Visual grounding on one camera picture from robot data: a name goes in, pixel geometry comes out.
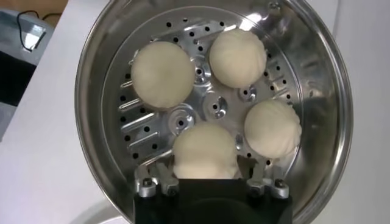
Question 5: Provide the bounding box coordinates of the large white round plate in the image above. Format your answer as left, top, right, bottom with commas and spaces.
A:
69, 199, 135, 224

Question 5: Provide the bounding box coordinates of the grey robot base panel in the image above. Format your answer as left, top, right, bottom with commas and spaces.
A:
0, 8, 55, 66

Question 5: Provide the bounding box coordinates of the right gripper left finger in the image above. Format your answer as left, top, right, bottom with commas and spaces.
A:
133, 161, 180, 198

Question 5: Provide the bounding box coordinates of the stainless steel steamer basket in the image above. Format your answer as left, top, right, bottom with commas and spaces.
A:
74, 0, 354, 224

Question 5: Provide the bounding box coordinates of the white steamed baozi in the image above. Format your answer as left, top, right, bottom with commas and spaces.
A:
243, 99, 303, 159
208, 29, 268, 89
172, 121, 241, 180
130, 41, 196, 110

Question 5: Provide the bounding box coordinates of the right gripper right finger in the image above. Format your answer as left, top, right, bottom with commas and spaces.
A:
245, 158, 290, 199

